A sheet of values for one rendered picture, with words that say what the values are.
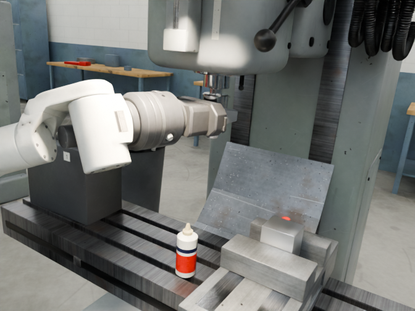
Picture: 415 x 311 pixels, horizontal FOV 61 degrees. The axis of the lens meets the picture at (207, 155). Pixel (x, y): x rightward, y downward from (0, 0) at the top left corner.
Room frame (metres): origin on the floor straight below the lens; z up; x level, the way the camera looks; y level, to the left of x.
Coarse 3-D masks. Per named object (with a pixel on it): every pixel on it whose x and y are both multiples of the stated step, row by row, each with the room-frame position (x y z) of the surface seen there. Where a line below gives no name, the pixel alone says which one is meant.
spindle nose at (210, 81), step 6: (204, 78) 0.63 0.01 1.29; (210, 78) 0.62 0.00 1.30; (216, 78) 0.62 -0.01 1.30; (222, 78) 0.62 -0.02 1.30; (228, 78) 0.63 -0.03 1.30; (204, 84) 0.63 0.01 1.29; (210, 84) 0.62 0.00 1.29; (216, 84) 0.62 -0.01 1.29; (222, 84) 0.62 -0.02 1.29; (228, 84) 0.64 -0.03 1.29
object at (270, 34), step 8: (288, 0) 0.61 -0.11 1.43; (296, 0) 0.57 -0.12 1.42; (304, 0) 0.61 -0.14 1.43; (288, 8) 0.55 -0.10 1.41; (280, 16) 0.54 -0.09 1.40; (272, 24) 0.52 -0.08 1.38; (280, 24) 0.53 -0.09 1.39; (264, 32) 0.49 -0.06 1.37; (272, 32) 0.49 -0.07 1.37; (256, 40) 0.49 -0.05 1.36; (264, 40) 0.48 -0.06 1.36; (272, 40) 0.49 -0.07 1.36; (256, 48) 0.50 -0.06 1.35; (264, 48) 0.49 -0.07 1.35; (272, 48) 0.49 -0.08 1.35
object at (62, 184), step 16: (64, 160) 0.79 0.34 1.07; (80, 160) 0.76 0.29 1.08; (32, 176) 0.85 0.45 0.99; (48, 176) 0.82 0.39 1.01; (64, 176) 0.79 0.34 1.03; (80, 176) 0.76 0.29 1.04; (96, 176) 0.79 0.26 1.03; (112, 176) 0.83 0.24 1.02; (32, 192) 0.85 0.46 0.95; (48, 192) 0.82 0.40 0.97; (64, 192) 0.79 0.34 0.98; (80, 192) 0.77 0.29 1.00; (96, 192) 0.78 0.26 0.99; (112, 192) 0.83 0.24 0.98; (48, 208) 0.83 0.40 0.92; (64, 208) 0.79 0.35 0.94; (80, 208) 0.77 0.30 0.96; (96, 208) 0.78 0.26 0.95; (112, 208) 0.83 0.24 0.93
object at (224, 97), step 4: (204, 92) 0.65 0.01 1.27; (208, 92) 0.66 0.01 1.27; (204, 96) 0.63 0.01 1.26; (208, 96) 0.62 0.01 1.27; (212, 96) 0.62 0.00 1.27; (216, 96) 0.62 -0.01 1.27; (220, 96) 0.62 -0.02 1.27; (224, 96) 0.63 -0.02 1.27; (212, 100) 0.62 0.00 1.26; (216, 100) 0.62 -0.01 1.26; (220, 100) 0.62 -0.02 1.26; (224, 100) 0.63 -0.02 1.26
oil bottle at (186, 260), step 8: (184, 232) 0.60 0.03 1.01; (192, 232) 0.60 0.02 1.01; (184, 240) 0.59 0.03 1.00; (192, 240) 0.59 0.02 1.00; (184, 248) 0.59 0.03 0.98; (192, 248) 0.59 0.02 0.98; (176, 256) 0.60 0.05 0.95; (184, 256) 0.58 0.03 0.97; (192, 256) 0.59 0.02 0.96; (176, 264) 0.60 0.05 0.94; (184, 264) 0.58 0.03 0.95; (192, 264) 0.59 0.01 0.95; (176, 272) 0.60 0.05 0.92; (184, 272) 0.58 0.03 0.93; (192, 272) 0.59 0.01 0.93
